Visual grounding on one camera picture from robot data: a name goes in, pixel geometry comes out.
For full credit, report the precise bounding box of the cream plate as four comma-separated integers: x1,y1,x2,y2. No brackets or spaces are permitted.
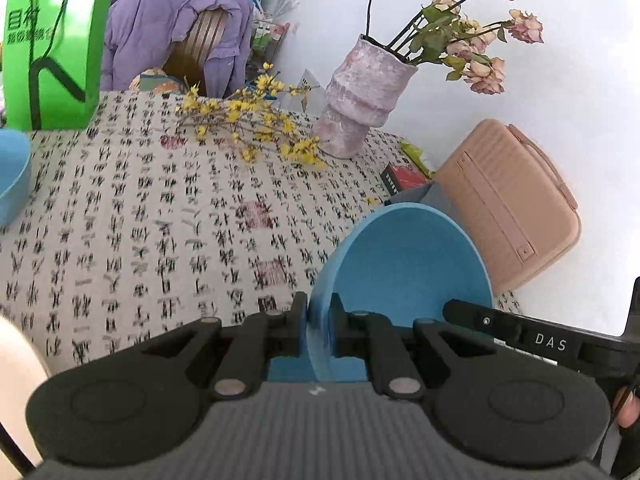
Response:
0,317,54,472

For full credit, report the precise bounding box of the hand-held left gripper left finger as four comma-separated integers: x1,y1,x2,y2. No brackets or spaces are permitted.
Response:
133,291,310,402

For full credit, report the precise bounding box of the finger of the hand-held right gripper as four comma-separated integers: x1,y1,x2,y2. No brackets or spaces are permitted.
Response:
443,298,584,367

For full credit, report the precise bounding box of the blue bowl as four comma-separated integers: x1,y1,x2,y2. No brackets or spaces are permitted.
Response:
0,128,32,227
309,202,494,384

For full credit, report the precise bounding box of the red and black box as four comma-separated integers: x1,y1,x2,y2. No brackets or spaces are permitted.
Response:
380,162,432,196

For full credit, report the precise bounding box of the patterned seat cushion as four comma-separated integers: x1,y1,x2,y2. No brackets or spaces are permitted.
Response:
129,69,187,96

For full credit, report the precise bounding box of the purple jacket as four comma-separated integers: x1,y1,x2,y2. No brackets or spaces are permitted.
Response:
101,0,256,99

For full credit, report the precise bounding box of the pink stone vase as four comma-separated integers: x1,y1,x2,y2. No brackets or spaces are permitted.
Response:
310,33,419,159

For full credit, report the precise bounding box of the printed tablecloth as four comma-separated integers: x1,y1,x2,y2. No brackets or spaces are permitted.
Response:
0,88,524,377

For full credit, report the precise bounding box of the shelf of small packets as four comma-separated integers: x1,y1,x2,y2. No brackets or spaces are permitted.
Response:
249,16,292,56

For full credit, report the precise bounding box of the wooden chair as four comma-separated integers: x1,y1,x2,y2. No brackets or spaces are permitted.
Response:
164,7,232,95

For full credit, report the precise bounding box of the green snack packet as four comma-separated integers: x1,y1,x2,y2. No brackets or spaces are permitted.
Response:
399,140,437,172

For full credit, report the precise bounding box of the black cable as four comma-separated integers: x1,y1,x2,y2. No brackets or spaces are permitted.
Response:
0,407,33,478
594,382,640,463

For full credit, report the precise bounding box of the green paper bag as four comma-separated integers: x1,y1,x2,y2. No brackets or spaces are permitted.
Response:
2,0,121,132

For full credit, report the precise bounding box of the yellow flower branch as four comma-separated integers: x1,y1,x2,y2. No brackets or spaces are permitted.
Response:
174,62,329,169

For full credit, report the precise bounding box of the grey cloth bag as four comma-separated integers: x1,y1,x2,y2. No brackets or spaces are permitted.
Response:
384,180,453,213

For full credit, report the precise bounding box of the dried rose bouquet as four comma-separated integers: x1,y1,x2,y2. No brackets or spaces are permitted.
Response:
352,0,546,97

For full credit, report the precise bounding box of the pink hard case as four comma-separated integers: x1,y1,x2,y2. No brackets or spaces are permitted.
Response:
431,118,582,297

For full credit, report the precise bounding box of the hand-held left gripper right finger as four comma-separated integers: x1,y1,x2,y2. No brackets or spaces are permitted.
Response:
330,292,507,402

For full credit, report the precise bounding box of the person's right hand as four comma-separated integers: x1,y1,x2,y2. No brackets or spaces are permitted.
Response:
615,385,640,431

